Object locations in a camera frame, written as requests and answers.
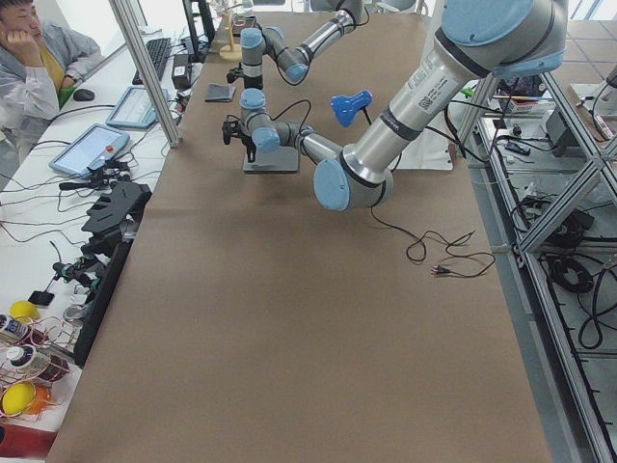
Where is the black foam holder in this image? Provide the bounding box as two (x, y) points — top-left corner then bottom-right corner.
(81, 181), (152, 257)

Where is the black keyboard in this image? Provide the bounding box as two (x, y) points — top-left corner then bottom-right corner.
(146, 38), (172, 80)

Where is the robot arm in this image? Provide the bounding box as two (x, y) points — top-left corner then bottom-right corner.
(227, 1), (425, 92)
(223, 0), (568, 211)

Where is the copper wire basket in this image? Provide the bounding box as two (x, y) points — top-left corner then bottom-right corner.
(1, 314), (75, 423)

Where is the seated person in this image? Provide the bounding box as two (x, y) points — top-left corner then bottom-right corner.
(1, 1), (103, 151)

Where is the yellow ball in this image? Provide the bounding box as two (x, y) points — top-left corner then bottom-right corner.
(1, 382), (36, 416)

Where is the grey laptop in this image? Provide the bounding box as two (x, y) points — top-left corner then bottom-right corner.
(242, 147), (300, 174)

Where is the folded grey cloth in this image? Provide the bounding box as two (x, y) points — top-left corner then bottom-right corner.
(204, 83), (236, 102)

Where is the black box at table edge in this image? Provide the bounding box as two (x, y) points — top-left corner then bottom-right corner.
(231, 16), (256, 38)

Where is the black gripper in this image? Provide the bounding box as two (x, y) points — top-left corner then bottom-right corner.
(222, 115), (256, 162)
(227, 67), (263, 90)

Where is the black lamp power cable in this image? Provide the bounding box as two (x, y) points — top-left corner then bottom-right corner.
(369, 204), (496, 280)

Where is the black computer mouse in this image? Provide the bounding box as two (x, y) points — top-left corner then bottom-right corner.
(72, 88), (95, 102)

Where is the blue teach pendant far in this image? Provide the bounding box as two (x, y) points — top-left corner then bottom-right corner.
(106, 86), (157, 130)

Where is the blue teach pendant near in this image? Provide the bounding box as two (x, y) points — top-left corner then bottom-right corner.
(48, 123), (130, 177)

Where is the blue desk lamp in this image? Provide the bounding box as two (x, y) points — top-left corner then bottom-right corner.
(331, 90), (373, 127)

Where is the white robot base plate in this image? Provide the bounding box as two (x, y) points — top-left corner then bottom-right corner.
(396, 127), (453, 171)

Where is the wooden stand with round base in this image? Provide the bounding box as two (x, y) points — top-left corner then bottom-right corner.
(210, 1), (253, 62)

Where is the blue teach pendant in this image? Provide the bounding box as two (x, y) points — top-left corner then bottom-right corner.
(106, 86), (157, 130)
(48, 123), (130, 177)

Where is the aluminium frame post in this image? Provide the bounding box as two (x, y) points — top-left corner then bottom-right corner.
(109, 0), (181, 149)

